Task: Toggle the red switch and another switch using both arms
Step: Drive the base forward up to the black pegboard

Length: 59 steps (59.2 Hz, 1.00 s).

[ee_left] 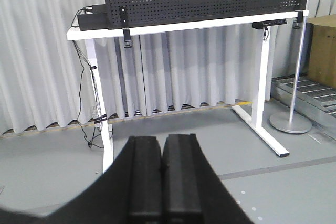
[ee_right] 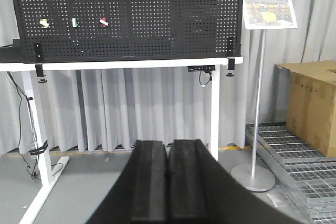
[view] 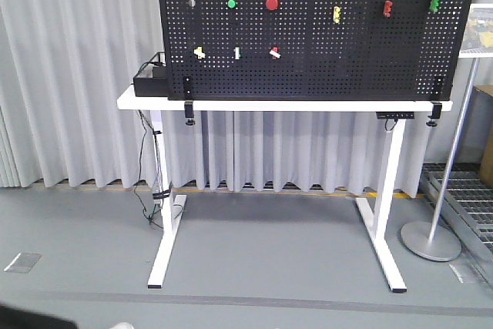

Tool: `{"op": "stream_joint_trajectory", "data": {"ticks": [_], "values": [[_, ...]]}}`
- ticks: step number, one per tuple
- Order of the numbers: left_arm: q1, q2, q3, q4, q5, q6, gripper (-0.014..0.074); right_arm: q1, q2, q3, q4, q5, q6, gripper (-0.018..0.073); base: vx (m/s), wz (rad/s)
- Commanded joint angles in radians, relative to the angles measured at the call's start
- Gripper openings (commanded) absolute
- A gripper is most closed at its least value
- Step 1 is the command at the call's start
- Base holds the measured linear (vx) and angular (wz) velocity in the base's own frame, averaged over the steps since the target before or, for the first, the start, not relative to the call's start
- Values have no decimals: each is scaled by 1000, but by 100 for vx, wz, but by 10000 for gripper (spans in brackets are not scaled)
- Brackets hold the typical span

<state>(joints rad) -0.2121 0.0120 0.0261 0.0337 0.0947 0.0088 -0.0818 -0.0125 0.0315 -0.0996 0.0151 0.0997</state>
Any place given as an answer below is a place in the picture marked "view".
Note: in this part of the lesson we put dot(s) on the red rotary selector switch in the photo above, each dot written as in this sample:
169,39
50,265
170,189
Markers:
274,52

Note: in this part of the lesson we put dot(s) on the yellow rotary selector switch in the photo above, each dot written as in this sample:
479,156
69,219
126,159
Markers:
198,51

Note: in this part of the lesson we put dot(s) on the left black pegboard clamp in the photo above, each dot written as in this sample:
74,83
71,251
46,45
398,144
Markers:
188,105

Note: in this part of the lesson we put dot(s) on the black pegboard clamp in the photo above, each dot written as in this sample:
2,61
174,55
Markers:
188,105
437,105

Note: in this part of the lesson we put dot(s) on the black electronics box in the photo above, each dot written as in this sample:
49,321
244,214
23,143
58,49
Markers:
151,78

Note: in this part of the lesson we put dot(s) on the black perforated pegboard panel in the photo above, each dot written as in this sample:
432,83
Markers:
366,57

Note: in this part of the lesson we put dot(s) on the desk height control panel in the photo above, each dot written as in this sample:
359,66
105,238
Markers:
395,115

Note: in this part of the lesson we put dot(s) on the lower red mushroom button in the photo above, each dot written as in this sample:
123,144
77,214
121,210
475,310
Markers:
272,5

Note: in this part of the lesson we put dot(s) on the white standing desk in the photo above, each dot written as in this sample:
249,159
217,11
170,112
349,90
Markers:
375,218

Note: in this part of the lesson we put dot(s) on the right black pegboard clamp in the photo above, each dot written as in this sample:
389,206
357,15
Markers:
437,105

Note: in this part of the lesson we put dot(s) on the grey pleated curtain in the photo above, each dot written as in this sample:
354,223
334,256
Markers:
64,64

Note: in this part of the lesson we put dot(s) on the silver sign stand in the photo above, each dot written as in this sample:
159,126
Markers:
428,239

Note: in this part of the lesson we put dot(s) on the metal floor grating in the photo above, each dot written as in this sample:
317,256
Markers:
466,215

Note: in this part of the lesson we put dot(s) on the brown cardboard box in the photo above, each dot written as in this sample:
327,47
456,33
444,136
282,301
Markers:
483,144

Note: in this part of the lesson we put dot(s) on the poster sign board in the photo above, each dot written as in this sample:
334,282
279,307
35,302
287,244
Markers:
477,40

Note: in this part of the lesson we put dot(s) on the green rotary selector switch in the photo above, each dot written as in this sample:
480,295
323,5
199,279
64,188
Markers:
237,54

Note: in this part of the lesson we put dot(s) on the yellow toggle handle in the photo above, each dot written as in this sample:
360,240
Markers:
336,14

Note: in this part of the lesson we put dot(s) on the red toggle handle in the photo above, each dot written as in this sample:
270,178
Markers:
387,8

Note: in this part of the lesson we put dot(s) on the green toggle handle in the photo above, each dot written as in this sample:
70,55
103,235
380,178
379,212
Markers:
434,5

